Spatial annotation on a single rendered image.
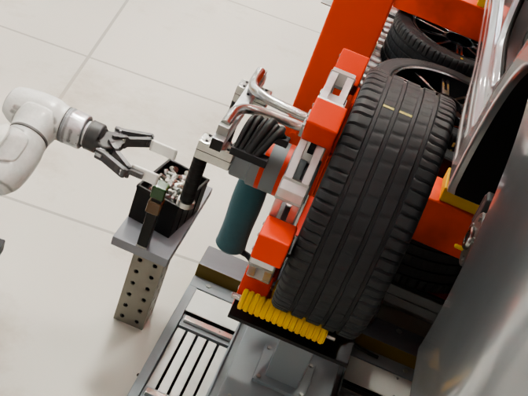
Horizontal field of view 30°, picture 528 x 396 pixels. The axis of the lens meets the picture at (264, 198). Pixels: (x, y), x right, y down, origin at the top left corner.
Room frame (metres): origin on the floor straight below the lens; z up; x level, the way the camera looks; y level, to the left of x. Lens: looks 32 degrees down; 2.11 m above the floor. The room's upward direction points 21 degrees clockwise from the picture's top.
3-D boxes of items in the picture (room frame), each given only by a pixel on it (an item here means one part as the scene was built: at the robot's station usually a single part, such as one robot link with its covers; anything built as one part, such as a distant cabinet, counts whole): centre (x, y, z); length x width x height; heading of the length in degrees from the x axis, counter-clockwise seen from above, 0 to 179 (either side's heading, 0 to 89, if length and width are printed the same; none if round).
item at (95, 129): (2.03, 0.41, 0.83); 0.09 x 0.08 x 0.07; 87
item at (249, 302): (2.05, -0.16, 0.51); 0.29 x 0.06 x 0.06; 87
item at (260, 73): (2.28, 0.05, 1.03); 0.19 x 0.18 x 0.11; 87
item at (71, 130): (2.04, 0.49, 0.83); 0.09 x 0.06 x 0.09; 177
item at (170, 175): (2.38, 0.26, 0.51); 0.20 x 0.14 x 0.13; 168
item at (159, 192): (2.20, 0.27, 0.64); 0.04 x 0.04 x 0.04; 87
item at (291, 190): (2.18, -0.07, 0.85); 0.54 x 0.07 x 0.54; 177
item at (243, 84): (2.36, 0.13, 0.93); 0.09 x 0.05 x 0.05; 87
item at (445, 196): (2.71, -0.57, 0.70); 0.14 x 0.14 x 0.05; 87
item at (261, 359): (2.17, -0.24, 0.32); 0.40 x 0.30 x 0.28; 177
